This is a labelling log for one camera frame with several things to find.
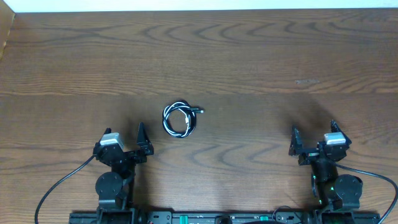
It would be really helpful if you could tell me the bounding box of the black usb cable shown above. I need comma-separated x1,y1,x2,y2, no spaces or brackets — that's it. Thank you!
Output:
161,100,205,139

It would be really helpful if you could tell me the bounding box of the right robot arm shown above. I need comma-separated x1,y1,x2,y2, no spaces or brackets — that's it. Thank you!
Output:
289,120,363,223

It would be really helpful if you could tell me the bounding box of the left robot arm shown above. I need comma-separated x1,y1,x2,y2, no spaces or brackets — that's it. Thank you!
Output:
93,123,154,223

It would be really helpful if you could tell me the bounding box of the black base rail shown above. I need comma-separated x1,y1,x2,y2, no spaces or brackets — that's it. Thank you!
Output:
68,209,380,224

